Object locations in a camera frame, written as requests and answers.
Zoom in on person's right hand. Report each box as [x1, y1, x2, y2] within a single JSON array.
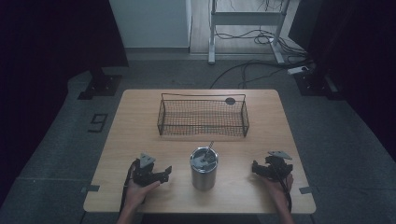
[[261, 173, 295, 203]]

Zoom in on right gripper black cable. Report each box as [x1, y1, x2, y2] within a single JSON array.
[[272, 164, 293, 214]]

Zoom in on black floor cables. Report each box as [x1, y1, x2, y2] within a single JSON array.
[[209, 27, 314, 91]]

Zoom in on black wire mesh basket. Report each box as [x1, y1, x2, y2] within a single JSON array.
[[156, 92, 250, 138]]

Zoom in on black stand base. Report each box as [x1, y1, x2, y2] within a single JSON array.
[[293, 68, 340, 98], [77, 66, 123, 101]]

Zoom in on white power strip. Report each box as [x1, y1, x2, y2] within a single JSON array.
[[286, 64, 314, 76]]

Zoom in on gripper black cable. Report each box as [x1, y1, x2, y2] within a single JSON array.
[[272, 164, 293, 214], [119, 160, 138, 217]]

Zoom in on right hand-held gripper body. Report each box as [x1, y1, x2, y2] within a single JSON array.
[[263, 150, 294, 182]]

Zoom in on person's left hand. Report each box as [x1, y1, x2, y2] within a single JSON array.
[[125, 178, 162, 210]]

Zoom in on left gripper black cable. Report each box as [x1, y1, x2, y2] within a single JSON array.
[[119, 160, 138, 217]]

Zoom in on dark curtain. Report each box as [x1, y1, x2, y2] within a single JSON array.
[[288, 0, 396, 153], [0, 0, 130, 206]]

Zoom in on striped drinking straw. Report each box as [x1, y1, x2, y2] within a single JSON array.
[[203, 140, 216, 163]]

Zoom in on white metal desk frame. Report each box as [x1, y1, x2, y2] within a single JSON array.
[[207, 0, 292, 65]]

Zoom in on steel tumbler with lid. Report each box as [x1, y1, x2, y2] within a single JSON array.
[[190, 147, 219, 191]]

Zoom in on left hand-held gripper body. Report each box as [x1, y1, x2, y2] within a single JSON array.
[[132, 152, 161, 188]]

